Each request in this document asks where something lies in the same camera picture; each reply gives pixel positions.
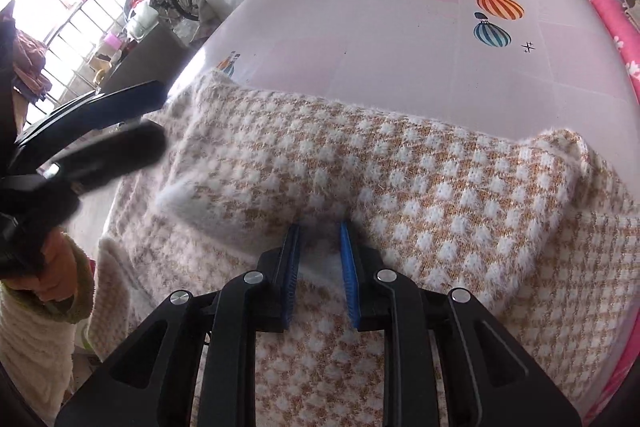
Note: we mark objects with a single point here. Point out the dark grey cabinet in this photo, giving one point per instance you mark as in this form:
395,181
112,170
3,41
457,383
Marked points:
150,57

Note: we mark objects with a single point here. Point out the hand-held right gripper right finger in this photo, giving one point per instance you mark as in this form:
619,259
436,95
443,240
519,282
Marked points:
350,277

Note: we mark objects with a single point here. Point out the brown hanging cloth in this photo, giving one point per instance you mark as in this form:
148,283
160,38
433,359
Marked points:
30,62

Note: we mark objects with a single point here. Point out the person's left hand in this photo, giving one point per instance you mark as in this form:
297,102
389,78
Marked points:
60,272

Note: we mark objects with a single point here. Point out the pink floral blanket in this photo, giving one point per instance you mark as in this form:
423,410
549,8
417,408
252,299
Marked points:
615,37

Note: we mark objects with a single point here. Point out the person's left forearm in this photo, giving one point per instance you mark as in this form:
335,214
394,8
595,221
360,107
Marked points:
35,347

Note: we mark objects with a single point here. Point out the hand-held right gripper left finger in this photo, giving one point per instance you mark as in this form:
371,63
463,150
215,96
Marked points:
292,277

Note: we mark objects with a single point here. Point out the metal window railing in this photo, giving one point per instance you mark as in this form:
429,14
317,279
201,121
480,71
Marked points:
65,32

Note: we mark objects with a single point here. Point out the beige houndstooth knit coat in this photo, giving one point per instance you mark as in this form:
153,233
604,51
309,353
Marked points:
400,207

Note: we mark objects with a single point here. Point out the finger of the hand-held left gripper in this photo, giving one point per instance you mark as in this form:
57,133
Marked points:
120,152
100,107

